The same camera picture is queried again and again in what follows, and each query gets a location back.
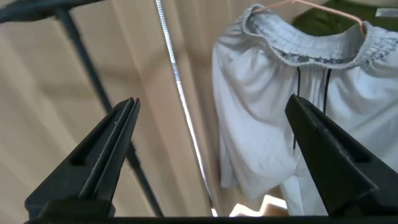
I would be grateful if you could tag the pale grey shorts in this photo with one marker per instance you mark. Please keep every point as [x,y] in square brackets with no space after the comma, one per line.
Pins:
[255,124]

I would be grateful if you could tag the black clothes rack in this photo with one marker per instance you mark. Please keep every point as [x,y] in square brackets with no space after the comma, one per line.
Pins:
[84,62]

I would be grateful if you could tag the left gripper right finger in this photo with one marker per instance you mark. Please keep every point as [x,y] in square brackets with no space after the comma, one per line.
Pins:
[342,168]

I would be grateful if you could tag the green long-sleeved shirt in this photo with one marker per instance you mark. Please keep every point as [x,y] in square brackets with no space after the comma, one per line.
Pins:
[320,23]

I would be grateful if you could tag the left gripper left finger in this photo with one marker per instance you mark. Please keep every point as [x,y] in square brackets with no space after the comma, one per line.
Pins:
[77,180]

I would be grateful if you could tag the pink clothes hanger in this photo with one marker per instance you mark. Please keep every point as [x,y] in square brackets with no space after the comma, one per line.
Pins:
[329,10]

